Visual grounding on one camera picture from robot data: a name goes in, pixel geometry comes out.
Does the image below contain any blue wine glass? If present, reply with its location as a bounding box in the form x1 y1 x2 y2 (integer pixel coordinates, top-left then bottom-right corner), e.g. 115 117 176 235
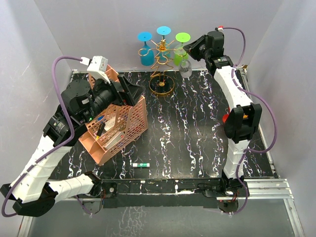
138 32 154 66

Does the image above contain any silver box in organizer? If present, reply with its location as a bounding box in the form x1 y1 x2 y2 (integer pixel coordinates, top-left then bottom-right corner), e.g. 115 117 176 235
103 131 124 150

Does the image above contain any pink plastic file organizer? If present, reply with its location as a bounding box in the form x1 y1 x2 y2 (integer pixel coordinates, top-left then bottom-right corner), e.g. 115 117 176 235
78 63 149 166

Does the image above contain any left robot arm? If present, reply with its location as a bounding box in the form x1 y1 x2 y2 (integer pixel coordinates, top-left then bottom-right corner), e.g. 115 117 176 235
0 74 144 217

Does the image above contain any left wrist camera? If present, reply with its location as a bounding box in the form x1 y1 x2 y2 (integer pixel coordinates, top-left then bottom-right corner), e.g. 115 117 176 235
80 56 110 83

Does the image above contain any cyan wine glass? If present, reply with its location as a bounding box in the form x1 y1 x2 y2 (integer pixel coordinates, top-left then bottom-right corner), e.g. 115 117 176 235
157 26 171 40

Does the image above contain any green white glue stick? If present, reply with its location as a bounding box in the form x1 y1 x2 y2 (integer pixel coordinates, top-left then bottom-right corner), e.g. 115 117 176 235
132 163 150 168

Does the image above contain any gold wire glass rack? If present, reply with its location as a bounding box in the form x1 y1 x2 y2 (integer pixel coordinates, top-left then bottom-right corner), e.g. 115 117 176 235
149 39 176 96

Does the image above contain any green wine glass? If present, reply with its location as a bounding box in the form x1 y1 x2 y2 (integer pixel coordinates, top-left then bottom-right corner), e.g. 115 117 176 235
173 32 191 66

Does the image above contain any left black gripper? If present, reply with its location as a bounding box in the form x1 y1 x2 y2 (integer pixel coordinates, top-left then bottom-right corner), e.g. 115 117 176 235
82 72 145 123

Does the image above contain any clear wine glass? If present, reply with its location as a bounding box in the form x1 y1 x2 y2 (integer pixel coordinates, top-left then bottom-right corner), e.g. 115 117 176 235
178 59 192 78

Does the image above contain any black yellow marker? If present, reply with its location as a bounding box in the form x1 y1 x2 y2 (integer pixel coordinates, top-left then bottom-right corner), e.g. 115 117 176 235
96 122 105 138

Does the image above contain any red wine glass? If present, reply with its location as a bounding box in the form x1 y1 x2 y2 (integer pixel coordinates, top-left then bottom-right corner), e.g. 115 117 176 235
222 107 231 123

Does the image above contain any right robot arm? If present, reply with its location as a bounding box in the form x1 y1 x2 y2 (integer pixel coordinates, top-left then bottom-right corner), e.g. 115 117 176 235
184 27 262 196

